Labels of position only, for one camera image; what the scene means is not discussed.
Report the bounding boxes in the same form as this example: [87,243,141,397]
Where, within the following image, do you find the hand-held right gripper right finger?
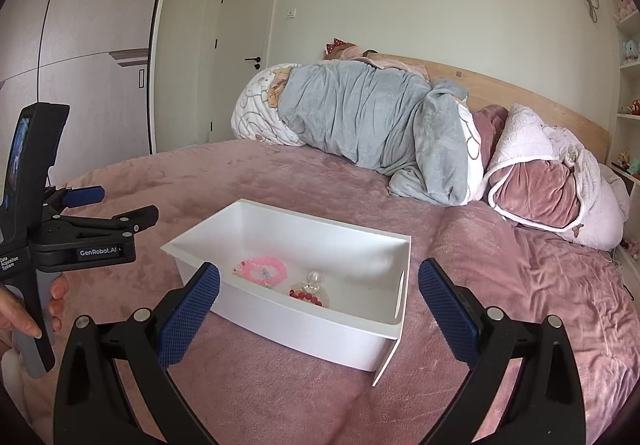
[418,258,587,445]

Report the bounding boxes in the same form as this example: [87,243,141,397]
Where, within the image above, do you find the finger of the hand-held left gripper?
[42,184,106,215]
[45,205,160,244]

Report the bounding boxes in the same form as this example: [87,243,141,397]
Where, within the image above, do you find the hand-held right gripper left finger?
[54,262,222,445]

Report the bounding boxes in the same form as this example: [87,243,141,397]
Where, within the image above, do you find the pink bead bracelet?
[239,256,289,285]

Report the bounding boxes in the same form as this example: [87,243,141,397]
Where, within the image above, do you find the white plastic storage box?
[160,198,413,387]

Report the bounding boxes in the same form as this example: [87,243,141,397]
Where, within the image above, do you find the red bead bracelet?
[289,289,326,308]

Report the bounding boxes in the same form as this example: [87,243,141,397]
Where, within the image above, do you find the white bead bracelet gold charm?
[292,270,332,308]

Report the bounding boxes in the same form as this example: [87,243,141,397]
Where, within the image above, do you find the person's left forearm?
[0,342,31,426]

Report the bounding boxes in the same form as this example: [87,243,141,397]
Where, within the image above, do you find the person's left hand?
[0,270,71,341]

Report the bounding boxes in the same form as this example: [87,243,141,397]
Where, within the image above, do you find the pink bed blanket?
[30,139,640,445]

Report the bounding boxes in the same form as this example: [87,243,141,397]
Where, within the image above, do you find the pink velvet white quilted comforter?
[486,104,632,248]

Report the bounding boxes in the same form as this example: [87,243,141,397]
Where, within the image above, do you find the grey white wardrobe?
[0,0,261,166]

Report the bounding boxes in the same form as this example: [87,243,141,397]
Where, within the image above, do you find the dusty pink cloth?
[472,104,511,161]

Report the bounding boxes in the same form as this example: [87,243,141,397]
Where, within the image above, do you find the rolled grey quilt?
[231,59,485,207]

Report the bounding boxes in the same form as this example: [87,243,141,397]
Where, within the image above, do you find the wooden headboard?
[367,52,611,166]

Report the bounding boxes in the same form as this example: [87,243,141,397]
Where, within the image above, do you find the white door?
[207,0,278,146]

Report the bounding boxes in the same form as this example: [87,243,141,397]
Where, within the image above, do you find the small yellow green toys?
[617,151,640,176]

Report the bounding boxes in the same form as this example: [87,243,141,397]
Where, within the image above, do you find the light pink cloth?
[325,45,431,81]

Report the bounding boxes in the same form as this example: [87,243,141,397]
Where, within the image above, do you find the red bow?
[324,39,356,57]

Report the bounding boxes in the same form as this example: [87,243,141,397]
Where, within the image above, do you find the white wall shelf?
[605,0,640,206]

